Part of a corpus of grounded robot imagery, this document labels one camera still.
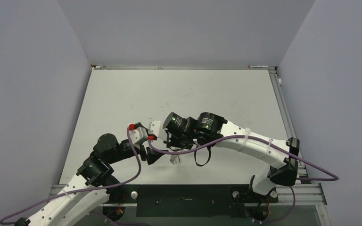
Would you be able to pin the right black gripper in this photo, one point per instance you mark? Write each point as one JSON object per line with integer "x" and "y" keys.
{"x": 170, "y": 142}

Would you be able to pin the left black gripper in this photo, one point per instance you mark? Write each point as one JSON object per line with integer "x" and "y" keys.
{"x": 151, "y": 155}

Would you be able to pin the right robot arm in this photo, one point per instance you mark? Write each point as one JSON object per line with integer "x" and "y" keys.
{"x": 210, "y": 130}

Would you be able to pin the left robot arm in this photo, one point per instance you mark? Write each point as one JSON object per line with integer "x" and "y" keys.
{"x": 93, "y": 182}

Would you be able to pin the red white marker pen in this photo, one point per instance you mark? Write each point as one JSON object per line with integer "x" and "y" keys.
{"x": 258, "y": 66}

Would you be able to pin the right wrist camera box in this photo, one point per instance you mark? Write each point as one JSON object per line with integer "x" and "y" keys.
{"x": 156, "y": 128}

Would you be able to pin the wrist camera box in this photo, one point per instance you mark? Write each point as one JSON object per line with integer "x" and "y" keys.
{"x": 137, "y": 133}
{"x": 156, "y": 128}

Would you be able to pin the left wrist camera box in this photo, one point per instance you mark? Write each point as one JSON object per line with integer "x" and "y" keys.
{"x": 137, "y": 133}

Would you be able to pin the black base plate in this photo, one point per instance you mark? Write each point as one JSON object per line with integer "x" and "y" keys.
{"x": 185, "y": 201}

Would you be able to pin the aluminium frame rail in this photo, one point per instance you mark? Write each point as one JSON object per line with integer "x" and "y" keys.
{"x": 307, "y": 193}

